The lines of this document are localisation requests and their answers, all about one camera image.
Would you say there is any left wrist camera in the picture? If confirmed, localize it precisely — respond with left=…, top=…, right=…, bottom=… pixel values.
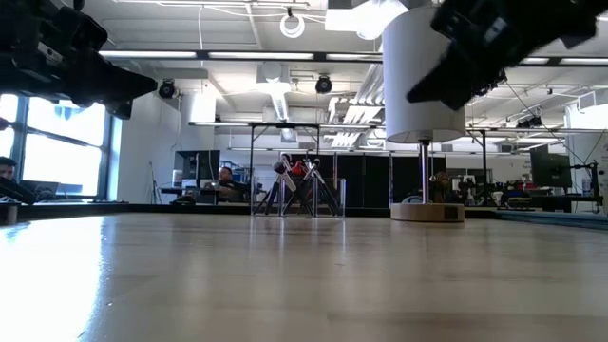
left=32, top=40, right=67, bottom=67

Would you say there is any person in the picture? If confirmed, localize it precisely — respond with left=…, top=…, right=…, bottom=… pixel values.
left=216, top=165, right=248, bottom=200
left=0, top=156, right=23, bottom=184

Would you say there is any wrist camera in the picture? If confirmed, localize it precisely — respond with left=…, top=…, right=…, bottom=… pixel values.
left=32, top=40, right=67, bottom=67
left=479, top=13, right=507, bottom=47

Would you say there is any black metal frame stand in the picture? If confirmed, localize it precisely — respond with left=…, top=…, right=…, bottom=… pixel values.
left=465, top=126, right=571, bottom=205
left=246, top=122, right=322, bottom=215

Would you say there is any long ceiling light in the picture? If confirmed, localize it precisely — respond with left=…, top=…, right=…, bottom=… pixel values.
left=520, top=56, right=608, bottom=67
left=325, top=52, right=384, bottom=62
left=207, top=50, right=315, bottom=61
left=99, top=49, right=199, bottom=61

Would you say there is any large pink powder brush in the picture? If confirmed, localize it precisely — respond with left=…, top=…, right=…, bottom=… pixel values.
left=272, top=161, right=314, bottom=218
left=254, top=152, right=293, bottom=216

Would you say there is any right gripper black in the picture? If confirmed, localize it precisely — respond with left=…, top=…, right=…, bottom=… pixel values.
left=406, top=0, right=599, bottom=112

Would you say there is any dark office desk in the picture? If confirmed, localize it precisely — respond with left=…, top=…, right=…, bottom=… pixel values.
left=159, top=186, right=253, bottom=205

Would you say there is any white shade wooden base lamp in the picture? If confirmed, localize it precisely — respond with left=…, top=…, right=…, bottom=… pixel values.
left=382, top=5, right=467, bottom=223

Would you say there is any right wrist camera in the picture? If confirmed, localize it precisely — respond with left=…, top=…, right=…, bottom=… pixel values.
left=479, top=13, right=507, bottom=47

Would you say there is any white ventilation duct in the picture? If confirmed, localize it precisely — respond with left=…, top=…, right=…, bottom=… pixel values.
left=256, top=61, right=292, bottom=123

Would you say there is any white cable coil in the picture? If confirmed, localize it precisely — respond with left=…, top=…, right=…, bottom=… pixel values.
left=278, top=12, right=306, bottom=39

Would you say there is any black computer monitor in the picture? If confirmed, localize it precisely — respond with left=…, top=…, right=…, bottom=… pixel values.
left=530, top=144, right=574, bottom=189
left=175, top=150, right=221, bottom=189

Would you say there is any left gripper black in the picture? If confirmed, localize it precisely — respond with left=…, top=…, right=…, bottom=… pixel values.
left=0, top=0, right=160, bottom=121

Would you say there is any clear plastic container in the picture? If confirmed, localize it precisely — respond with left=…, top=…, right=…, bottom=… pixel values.
left=250, top=176, right=347, bottom=219

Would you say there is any black partition wall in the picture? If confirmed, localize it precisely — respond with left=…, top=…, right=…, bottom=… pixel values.
left=289, top=152, right=447, bottom=208

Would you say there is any large window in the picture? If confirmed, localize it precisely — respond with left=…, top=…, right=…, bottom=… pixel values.
left=0, top=92, right=115, bottom=200

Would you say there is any black-headed makeup brush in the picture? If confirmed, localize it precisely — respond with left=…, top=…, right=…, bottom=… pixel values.
left=284, top=159, right=322, bottom=218

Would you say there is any medium pale-bristle makeup brush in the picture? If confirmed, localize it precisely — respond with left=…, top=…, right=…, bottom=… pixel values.
left=311, top=168, right=344, bottom=218

